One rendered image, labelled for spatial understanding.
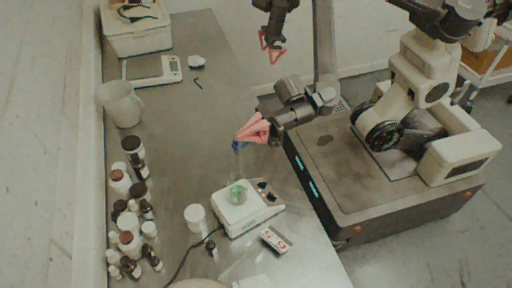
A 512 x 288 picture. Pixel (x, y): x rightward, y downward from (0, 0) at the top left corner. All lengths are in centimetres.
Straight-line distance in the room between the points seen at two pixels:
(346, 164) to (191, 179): 87
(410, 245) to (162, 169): 139
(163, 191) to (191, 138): 25
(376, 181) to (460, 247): 65
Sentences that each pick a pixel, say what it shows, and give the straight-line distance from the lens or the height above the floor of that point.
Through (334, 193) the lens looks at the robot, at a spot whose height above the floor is 37.
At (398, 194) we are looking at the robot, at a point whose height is 36.
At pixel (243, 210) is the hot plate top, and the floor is 84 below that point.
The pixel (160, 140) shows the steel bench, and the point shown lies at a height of 75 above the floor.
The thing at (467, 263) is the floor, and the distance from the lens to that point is 209.
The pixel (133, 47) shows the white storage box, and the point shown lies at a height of 80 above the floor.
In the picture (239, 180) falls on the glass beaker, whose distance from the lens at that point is 94.
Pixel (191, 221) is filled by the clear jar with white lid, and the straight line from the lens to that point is 95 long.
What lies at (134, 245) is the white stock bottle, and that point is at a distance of 96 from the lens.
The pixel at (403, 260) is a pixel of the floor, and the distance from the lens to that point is 194.
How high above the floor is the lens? 165
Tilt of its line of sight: 49 degrees down
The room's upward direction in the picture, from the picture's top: straight up
